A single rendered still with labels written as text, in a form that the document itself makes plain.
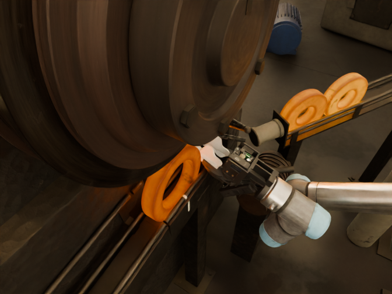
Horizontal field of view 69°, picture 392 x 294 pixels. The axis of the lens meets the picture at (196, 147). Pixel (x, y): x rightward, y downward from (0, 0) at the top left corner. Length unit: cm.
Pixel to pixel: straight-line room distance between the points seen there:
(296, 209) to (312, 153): 119
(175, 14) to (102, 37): 6
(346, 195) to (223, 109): 48
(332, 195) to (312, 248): 71
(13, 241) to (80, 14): 36
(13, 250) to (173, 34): 39
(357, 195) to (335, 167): 104
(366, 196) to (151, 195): 50
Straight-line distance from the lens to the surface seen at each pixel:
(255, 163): 67
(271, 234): 78
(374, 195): 79
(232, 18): 31
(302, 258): 145
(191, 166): 68
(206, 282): 133
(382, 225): 143
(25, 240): 51
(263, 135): 87
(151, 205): 59
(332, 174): 179
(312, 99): 91
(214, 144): 71
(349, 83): 98
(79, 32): 26
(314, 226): 71
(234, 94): 44
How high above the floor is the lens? 127
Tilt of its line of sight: 46 degrees down
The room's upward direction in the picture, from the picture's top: straight up
